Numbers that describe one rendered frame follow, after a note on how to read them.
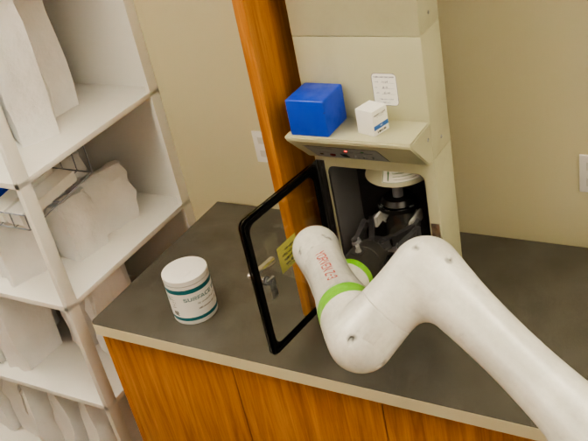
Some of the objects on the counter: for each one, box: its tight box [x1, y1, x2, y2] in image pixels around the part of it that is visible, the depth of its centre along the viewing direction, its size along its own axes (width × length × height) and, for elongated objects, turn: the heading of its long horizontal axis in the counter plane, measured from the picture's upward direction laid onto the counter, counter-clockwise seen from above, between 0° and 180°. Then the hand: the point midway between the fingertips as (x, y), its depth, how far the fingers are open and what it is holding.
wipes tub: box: [161, 256, 218, 325], centre depth 240 cm, size 13×13×15 cm
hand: (400, 215), depth 217 cm, fingers closed on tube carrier, 9 cm apart
